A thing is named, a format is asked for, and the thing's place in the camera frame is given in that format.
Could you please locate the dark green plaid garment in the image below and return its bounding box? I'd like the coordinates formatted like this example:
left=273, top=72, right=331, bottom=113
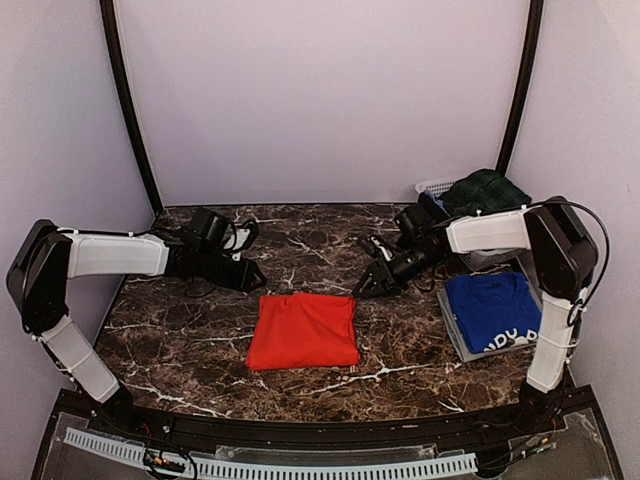
left=438, top=169, right=532, bottom=217

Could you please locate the white laundry basket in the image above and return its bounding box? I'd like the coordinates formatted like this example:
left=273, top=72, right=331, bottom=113
left=414, top=179, right=456, bottom=196

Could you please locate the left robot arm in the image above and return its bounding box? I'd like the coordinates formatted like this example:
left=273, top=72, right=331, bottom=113
left=6, top=211, right=266, bottom=436

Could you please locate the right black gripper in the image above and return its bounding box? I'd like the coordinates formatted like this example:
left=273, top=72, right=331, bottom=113
left=353, top=244, right=443, bottom=298

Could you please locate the white slotted cable duct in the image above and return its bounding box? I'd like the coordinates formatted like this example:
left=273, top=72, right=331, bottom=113
left=63, top=427, right=478, bottom=479

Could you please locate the red t-shirt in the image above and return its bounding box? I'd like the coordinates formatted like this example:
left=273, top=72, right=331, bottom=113
left=246, top=293, right=360, bottom=371

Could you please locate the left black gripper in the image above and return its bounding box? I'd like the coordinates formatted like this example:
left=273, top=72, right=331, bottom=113
left=196, top=247, right=266, bottom=292

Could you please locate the right black frame post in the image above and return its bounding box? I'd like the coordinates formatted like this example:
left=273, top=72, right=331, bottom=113
left=495, top=0, right=544, bottom=176

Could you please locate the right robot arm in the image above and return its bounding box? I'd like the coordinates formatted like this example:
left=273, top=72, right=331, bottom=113
left=352, top=196, right=609, bottom=394

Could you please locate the grey folded garment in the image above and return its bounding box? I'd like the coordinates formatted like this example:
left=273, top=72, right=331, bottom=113
left=436, top=272, right=546, bottom=364

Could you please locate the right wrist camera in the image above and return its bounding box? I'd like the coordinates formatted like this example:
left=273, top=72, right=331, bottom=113
left=394, top=204, right=434, bottom=241

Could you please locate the blue printed t-shirt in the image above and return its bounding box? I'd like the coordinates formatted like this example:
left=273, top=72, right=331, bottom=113
left=444, top=272, right=544, bottom=353

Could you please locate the black garment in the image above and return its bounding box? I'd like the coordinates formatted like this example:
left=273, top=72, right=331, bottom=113
left=417, top=191, right=451, bottom=223

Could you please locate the black front rail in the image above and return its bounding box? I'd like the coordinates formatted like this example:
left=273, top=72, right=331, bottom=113
left=77, top=400, right=564, bottom=452

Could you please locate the black frame post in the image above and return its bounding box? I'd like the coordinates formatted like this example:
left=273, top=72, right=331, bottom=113
left=99, top=0, right=164, bottom=216
left=495, top=0, right=544, bottom=176

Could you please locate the left black frame post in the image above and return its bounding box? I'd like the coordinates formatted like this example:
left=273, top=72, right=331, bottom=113
left=99, top=0, right=164, bottom=216

